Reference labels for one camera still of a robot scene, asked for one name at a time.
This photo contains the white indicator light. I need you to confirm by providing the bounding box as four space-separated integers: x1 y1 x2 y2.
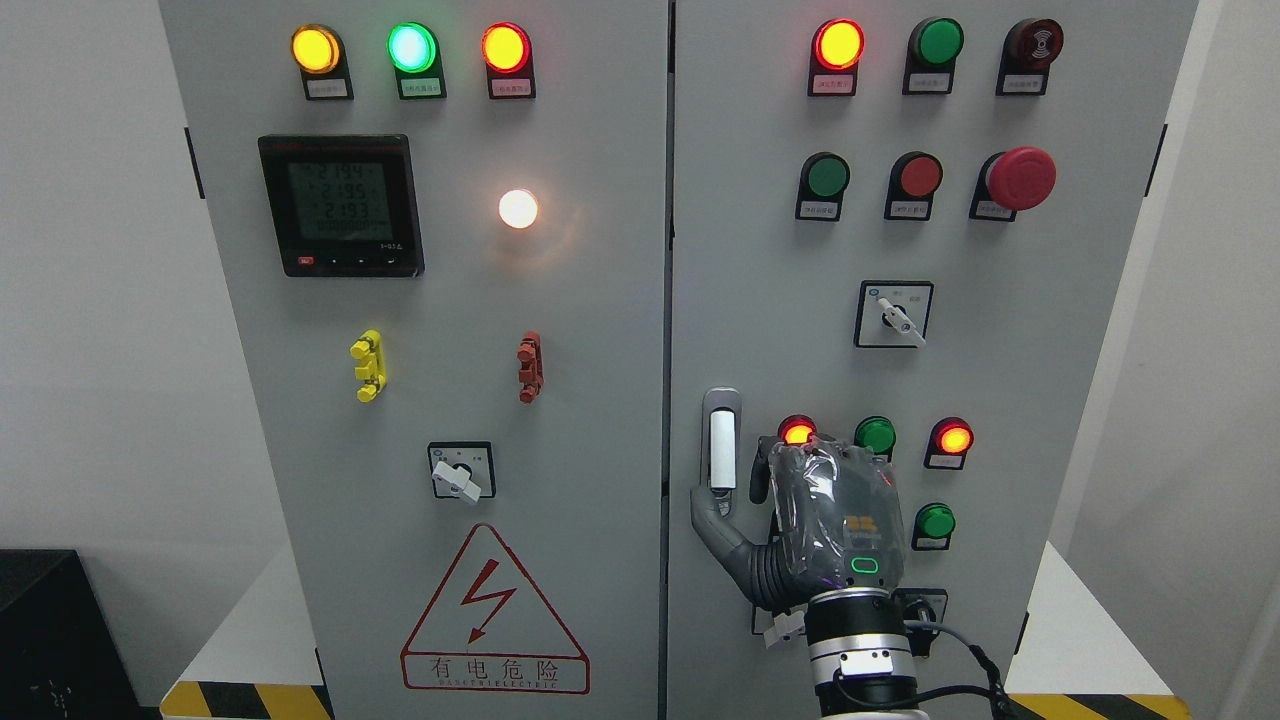
498 188 540 231

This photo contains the red lit indicator lower right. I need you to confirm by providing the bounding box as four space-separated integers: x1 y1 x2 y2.
923 416 974 470

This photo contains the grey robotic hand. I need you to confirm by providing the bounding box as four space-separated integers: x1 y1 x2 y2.
690 436 906 612

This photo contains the green lit indicator light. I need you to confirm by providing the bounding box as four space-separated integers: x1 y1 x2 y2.
387 22 447 100

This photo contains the white platform with hazard stripes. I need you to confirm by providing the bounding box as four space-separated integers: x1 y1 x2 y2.
160 546 1190 719

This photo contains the red lit indicator top right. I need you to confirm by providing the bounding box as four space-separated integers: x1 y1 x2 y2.
806 18 865 97

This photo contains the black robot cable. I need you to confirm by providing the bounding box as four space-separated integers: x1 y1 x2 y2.
832 620 1019 720

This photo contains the black box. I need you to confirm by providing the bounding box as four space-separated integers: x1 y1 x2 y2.
1 550 142 719

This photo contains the white selector switch right door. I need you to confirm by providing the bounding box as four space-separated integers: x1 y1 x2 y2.
750 603 806 650

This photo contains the green button second row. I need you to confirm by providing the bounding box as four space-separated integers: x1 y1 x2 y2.
794 152 850 222

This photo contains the dark red buzzer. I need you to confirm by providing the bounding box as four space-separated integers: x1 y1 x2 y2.
996 18 1065 96

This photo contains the black digital power meter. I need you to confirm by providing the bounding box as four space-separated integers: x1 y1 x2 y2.
257 135 425 277

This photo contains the red electric warning sign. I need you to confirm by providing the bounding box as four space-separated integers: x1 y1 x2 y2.
399 523 591 694

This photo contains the white selector switch left door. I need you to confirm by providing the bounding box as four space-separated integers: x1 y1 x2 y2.
428 441 497 506

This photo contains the grey right cabinet door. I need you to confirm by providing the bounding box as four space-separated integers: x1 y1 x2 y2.
666 1 1198 719

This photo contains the grey cabinet door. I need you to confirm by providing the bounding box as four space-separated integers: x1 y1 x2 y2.
666 1 1198 719
160 1 668 719

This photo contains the green button bottom right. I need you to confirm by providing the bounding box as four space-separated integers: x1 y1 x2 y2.
910 502 957 552

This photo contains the red button second row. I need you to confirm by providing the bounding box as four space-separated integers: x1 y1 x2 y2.
883 151 945 222

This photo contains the white lever selector switch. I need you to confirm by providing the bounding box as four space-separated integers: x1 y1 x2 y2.
854 281 934 348

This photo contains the yellow indicator light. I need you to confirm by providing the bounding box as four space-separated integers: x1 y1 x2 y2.
291 24 355 101

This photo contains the white selector switch door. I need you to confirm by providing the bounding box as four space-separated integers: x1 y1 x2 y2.
750 603 806 650
428 441 497 506

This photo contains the yellow terminal connector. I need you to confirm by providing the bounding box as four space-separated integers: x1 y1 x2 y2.
349 329 388 404

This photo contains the green button lower middle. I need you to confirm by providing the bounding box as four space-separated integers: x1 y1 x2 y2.
852 415 899 462

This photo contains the black rotary key switch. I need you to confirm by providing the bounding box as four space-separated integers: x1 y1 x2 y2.
891 588 948 659

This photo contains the red emergency stop button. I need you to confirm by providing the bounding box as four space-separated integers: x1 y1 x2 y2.
969 146 1057 222

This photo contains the red terminal connector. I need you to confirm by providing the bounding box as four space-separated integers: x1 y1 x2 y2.
516 331 544 404

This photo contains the red lit indicator light left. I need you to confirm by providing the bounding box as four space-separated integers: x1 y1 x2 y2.
481 20 536 100

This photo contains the green button top row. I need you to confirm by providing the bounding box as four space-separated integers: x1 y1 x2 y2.
902 17 964 96

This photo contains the silver cabinet door handle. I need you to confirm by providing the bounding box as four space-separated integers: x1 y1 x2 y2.
699 387 741 518

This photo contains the red lit indicator lower left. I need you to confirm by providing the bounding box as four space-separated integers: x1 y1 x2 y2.
777 414 817 446

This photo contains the grey left cabinet door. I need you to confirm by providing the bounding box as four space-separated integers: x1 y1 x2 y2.
160 1 668 719

